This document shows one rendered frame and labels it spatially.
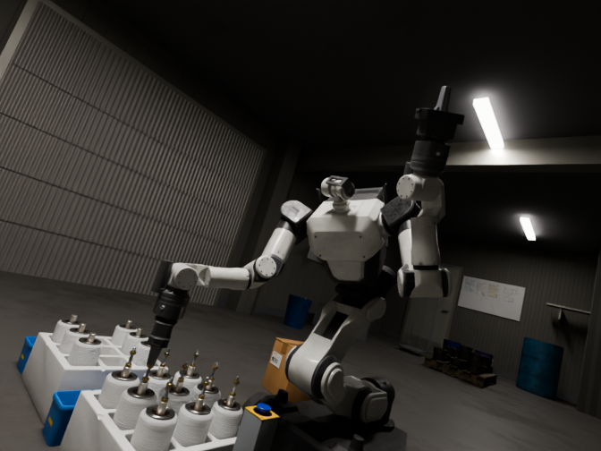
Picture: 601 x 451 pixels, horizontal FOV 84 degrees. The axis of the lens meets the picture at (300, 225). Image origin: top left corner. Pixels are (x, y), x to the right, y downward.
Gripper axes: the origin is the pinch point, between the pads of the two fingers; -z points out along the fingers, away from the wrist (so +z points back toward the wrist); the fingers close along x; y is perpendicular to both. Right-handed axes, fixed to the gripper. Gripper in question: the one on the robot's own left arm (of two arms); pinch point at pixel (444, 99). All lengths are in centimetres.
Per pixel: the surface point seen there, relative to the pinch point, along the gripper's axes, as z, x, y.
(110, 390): 94, 79, -1
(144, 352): 108, 82, 35
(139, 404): 91, 68, -9
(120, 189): 102, 202, 304
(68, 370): 102, 99, 15
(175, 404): 96, 60, -3
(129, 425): 95, 70, -11
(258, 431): 89, 35, -18
